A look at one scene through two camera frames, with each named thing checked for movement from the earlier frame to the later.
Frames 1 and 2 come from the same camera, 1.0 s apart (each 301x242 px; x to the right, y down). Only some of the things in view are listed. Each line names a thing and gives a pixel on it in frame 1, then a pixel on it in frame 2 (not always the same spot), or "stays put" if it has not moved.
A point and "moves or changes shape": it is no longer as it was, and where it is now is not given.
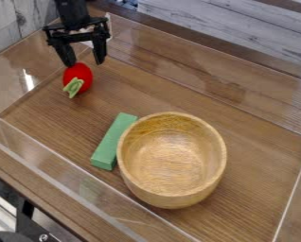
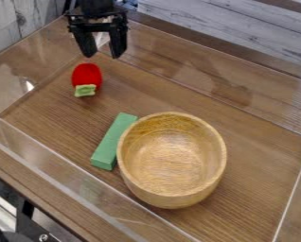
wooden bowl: (172, 156) stays put
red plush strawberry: (78, 79) moves or changes shape
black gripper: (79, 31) → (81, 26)
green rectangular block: (103, 157) stays put
